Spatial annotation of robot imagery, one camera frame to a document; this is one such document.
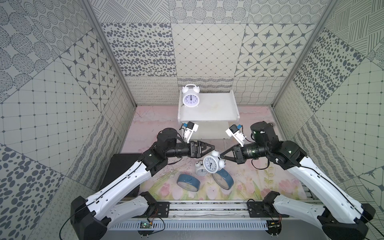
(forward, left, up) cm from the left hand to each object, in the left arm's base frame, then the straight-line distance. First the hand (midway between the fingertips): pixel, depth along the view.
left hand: (213, 152), depth 59 cm
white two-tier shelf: (+18, 0, +2) cm, 18 cm away
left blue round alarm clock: (-6, +11, -21) cm, 24 cm away
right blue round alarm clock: (-3, -6, -21) cm, 22 cm away
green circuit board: (-22, +32, -34) cm, 52 cm away
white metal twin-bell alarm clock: (-2, 0, -7) cm, 7 cm away
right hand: (-1, -4, -3) cm, 5 cm away
